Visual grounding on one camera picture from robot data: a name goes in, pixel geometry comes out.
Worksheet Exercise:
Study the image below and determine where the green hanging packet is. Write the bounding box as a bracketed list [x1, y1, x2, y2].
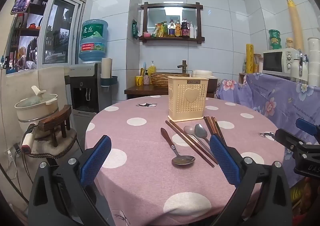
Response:
[132, 19, 140, 40]

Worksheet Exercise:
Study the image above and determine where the sliding glass window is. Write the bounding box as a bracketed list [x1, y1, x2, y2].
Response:
[5, 0, 87, 75]

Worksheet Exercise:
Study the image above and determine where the woven pattern wash basin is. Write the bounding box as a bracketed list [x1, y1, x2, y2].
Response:
[149, 72, 190, 89]

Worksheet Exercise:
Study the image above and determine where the yellow soap dispenser bottle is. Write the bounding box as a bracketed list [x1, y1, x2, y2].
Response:
[147, 61, 157, 77]

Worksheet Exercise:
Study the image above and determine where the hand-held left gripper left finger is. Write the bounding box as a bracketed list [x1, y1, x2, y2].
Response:
[28, 135, 113, 226]

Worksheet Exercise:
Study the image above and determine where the white cup stack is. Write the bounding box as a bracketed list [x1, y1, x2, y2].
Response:
[307, 37, 320, 87]

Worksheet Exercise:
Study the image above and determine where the purple floral cloth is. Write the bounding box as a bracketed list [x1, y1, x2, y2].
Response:
[215, 72, 320, 189]

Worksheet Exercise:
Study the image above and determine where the large dark soy bottle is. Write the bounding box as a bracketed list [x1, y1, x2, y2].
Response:
[181, 18, 190, 38]

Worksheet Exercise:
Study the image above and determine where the beige plastic utensil holder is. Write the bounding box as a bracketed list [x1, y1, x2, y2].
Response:
[167, 76, 209, 123]

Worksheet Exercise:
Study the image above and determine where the grey water dispenser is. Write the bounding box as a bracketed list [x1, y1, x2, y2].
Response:
[64, 62, 113, 117]

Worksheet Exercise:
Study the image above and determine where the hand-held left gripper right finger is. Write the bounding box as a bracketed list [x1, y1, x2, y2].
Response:
[209, 135, 293, 226]

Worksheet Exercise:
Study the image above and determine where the brown wooden chopstick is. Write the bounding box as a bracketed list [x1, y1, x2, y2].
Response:
[211, 116, 224, 141]
[169, 119, 219, 165]
[203, 116, 215, 140]
[165, 120, 215, 168]
[206, 116, 217, 139]

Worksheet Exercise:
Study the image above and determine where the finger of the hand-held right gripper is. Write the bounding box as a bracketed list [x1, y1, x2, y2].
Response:
[274, 128, 320, 158]
[295, 118, 320, 137]

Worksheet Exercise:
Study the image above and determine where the yellow green snack packet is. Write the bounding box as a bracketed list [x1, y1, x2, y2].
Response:
[151, 24, 165, 38]

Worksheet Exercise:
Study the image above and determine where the white red plug device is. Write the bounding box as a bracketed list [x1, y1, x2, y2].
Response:
[21, 132, 35, 154]

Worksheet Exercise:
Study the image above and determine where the blue water jug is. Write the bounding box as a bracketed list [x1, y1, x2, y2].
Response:
[79, 19, 109, 63]

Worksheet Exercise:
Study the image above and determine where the wooden framed mirror shelf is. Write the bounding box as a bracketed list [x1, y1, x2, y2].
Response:
[138, 2, 205, 43]

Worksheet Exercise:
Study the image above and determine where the white microwave oven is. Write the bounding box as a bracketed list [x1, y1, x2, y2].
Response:
[262, 48, 301, 77]

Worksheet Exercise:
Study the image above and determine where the dark wooden vanity cabinet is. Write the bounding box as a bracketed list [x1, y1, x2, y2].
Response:
[124, 85, 216, 101]

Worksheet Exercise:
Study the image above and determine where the plain metal spoon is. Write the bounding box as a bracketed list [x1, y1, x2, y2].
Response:
[184, 125, 213, 156]
[194, 123, 212, 146]

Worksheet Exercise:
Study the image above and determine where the white brown rice cooker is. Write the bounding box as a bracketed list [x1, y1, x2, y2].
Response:
[191, 69, 219, 93]

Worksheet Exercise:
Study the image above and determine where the dark wooden chopstick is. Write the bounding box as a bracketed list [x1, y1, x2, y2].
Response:
[215, 120, 227, 146]

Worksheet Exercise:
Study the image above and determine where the cream pot with lid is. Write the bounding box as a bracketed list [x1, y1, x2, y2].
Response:
[14, 85, 59, 129]

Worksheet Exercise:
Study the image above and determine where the tall yellow cup stack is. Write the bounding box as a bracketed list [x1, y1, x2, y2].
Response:
[286, 0, 304, 52]

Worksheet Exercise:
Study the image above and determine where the bronze faucet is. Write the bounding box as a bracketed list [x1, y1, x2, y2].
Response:
[177, 60, 188, 74]

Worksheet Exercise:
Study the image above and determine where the round cushioned stool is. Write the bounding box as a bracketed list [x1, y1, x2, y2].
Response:
[21, 128, 78, 159]

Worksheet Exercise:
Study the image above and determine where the glass storage jar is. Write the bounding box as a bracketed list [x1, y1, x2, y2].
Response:
[253, 54, 263, 73]

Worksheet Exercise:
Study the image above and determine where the wooden handled metal spoon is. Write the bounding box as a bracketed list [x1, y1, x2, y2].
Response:
[160, 127, 196, 166]

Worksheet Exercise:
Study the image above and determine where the pink dotted tablecloth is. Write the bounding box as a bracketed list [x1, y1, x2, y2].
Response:
[84, 95, 286, 226]

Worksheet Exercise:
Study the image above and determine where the short yellow wrapped cup stack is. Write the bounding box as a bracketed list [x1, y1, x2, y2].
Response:
[246, 44, 254, 74]

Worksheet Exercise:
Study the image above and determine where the miniature dark wooden stool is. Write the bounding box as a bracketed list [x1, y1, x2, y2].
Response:
[37, 104, 72, 147]

